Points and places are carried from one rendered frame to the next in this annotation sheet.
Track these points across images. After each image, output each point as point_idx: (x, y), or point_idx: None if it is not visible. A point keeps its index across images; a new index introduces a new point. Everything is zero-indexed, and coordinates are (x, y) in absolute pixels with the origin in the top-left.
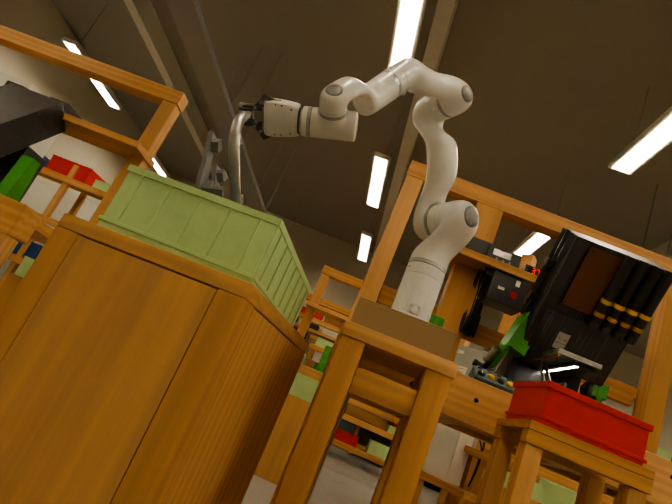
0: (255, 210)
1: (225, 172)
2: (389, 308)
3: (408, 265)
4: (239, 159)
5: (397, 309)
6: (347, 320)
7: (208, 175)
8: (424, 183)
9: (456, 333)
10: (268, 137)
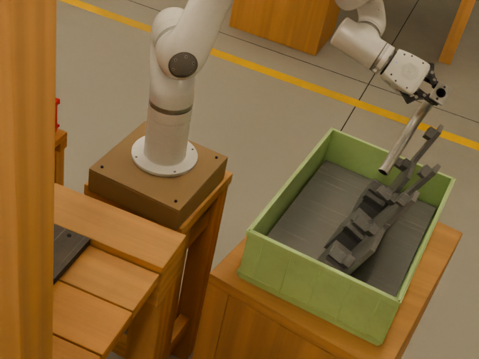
0: (351, 135)
1: (425, 166)
2: (201, 146)
3: (192, 110)
4: (403, 129)
5: (191, 144)
6: (231, 172)
7: (414, 158)
8: (223, 19)
9: (145, 121)
10: (404, 98)
